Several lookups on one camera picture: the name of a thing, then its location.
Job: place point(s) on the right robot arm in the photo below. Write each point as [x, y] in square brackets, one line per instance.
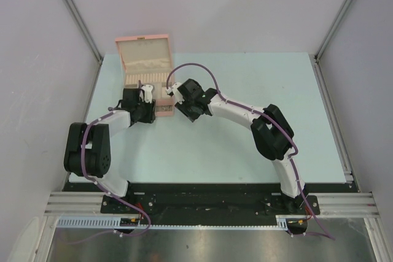
[271, 132]

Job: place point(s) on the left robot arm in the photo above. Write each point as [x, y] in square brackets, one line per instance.
[88, 148]

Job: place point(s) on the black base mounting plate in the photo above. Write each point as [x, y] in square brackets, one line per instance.
[203, 204]

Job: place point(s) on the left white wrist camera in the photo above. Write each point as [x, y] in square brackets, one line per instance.
[146, 93]

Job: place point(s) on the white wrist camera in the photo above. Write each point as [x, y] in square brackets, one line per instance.
[174, 92]
[146, 93]

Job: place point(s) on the pink jewelry box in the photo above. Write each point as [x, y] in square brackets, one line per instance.
[147, 60]

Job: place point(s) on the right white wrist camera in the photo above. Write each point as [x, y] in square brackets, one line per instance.
[174, 92]

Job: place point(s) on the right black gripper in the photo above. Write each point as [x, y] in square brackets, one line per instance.
[182, 107]

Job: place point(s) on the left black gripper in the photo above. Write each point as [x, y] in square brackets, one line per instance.
[150, 116]

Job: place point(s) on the pink jewelry box drawer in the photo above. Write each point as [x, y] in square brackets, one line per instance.
[164, 111]

